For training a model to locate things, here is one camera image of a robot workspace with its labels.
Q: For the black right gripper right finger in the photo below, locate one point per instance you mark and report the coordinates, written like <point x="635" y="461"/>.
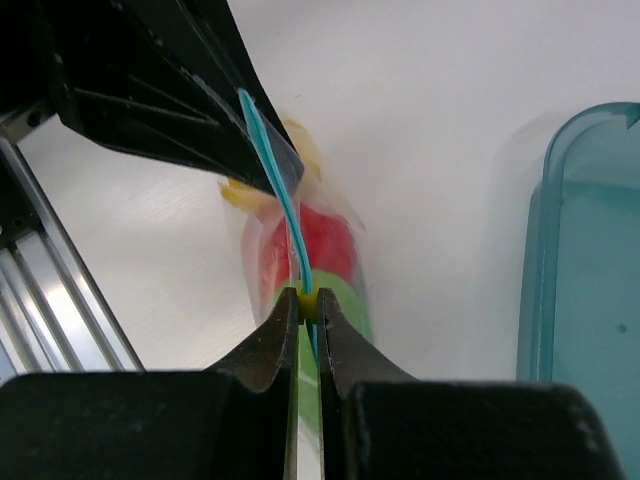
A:
<point x="414" y="429"/>

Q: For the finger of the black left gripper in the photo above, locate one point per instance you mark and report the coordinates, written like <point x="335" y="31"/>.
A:
<point x="137" y="77"/>
<point x="216" y="21"/>

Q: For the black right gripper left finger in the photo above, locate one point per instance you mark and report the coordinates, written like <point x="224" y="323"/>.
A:
<point x="232" y="420"/>

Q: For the green fake cucumber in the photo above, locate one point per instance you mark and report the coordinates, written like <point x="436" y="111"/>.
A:
<point x="344" y="357"/>

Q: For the yellow fake pear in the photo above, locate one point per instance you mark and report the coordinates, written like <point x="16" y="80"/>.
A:
<point x="252" y="201"/>

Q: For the red fake apple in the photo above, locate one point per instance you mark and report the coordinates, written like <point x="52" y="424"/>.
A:
<point x="329" y="243"/>

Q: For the clear zip top bag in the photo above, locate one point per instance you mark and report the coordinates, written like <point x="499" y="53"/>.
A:
<point x="328" y="199"/>

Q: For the teal plastic bin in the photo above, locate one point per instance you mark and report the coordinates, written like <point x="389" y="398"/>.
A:
<point x="579" y="312"/>

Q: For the aluminium rail front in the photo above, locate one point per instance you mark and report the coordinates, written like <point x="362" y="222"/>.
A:
<point x="53" y="315"/>

